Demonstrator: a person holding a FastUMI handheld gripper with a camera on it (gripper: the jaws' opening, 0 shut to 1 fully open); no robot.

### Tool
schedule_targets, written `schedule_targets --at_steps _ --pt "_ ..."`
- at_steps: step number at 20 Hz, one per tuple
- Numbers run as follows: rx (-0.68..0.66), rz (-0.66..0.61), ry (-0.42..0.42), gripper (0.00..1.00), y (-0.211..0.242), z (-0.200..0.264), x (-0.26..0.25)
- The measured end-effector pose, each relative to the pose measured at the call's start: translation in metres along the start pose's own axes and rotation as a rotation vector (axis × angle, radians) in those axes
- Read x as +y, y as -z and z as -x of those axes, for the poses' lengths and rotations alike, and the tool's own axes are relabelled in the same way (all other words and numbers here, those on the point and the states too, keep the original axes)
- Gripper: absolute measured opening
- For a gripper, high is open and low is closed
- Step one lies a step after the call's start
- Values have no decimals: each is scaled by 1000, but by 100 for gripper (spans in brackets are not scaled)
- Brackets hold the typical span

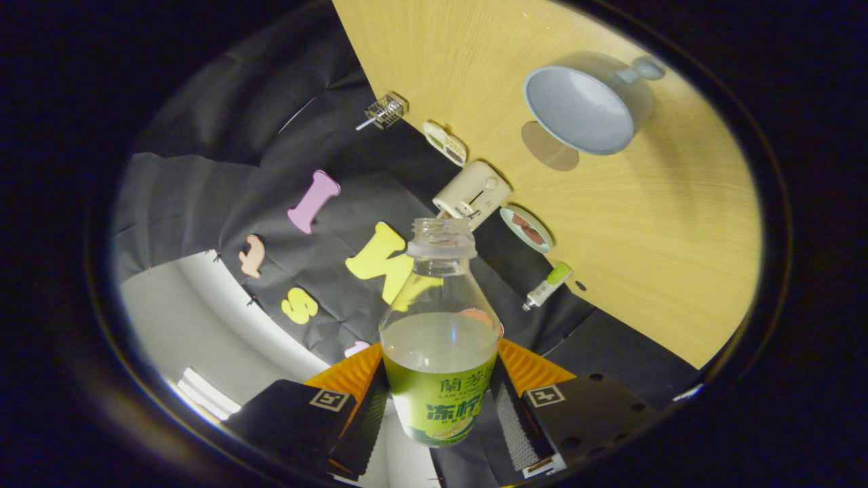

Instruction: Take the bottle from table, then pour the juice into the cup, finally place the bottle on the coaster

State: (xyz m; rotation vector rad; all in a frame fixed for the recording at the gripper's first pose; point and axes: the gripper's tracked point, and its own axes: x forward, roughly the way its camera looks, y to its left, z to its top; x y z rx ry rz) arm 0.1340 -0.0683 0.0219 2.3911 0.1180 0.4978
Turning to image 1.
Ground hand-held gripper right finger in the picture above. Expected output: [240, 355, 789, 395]
[490, 339, 662, 479]

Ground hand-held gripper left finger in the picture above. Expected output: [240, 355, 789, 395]
[224, 342, 391, 483]

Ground clear juice bottle green label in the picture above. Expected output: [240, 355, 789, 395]
[378, 218, 504, 448]

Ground round brown coaster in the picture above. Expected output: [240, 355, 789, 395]
[520, 120, 580, 172]

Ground white cup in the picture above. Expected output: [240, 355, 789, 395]
[523, 56, 667, 157]

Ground slim white green bottle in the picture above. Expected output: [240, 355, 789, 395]
[521, 262, 574, 312]

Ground long ceiling light panel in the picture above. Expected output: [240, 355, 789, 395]
[176, 367, 242, 421]

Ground pale green plate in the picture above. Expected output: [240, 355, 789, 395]
[499, 206, 553, 255]

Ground cream toaster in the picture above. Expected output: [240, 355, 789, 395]
[432, 161, 512, 231]

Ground wooden table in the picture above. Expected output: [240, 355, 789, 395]
[331, 0, 764, 370]

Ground black backdrop cloth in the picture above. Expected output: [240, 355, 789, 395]
[112, 3, 706, 487]

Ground white divided snack tray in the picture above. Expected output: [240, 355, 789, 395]
[422, 121, 468, 167]

